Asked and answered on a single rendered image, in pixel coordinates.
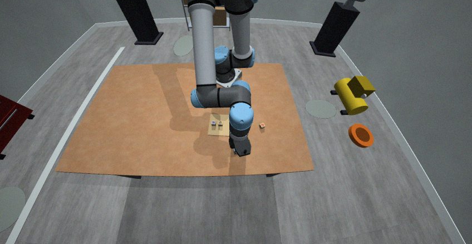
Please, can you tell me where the beige flat mat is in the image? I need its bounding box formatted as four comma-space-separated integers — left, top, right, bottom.
208, 114, 229, 136

